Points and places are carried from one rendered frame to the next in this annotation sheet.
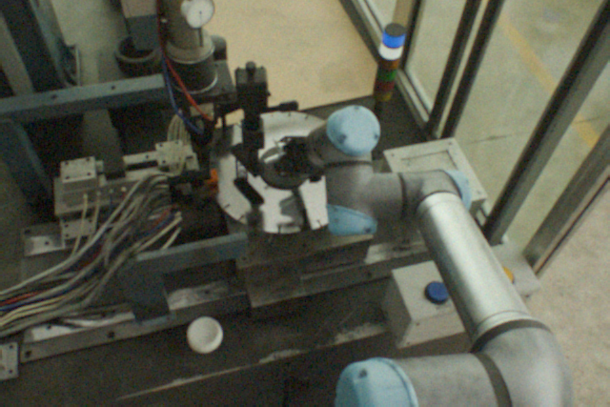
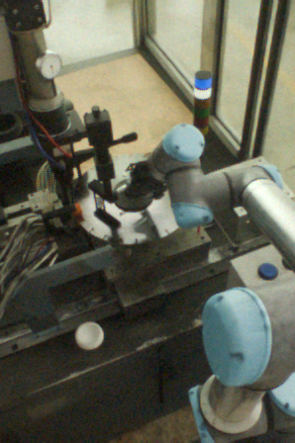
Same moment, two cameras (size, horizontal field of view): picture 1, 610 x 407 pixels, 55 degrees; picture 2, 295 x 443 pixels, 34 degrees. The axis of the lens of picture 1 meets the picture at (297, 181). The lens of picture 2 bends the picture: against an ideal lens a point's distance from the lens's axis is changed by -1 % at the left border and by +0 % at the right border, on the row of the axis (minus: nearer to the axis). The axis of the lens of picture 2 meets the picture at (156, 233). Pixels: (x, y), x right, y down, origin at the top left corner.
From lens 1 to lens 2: 0.11 m
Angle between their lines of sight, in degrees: 2
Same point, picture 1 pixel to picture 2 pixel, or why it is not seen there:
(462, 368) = not seen: outside the picture
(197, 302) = (79, 312)
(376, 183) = (207, 181)
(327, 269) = (178, 272)
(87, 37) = not seen: outside the picture
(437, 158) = not seen: hidden behind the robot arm
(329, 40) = (152, 102)
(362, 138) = (191, 147)
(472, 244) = (288, 208)
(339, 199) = (181, 197)
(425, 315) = not seen: hidden behind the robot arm
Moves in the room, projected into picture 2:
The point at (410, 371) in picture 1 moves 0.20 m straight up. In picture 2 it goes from (255, 290) to (286, 173)
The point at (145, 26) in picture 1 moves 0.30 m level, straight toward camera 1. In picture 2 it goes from (8, 92) to (44, 180)
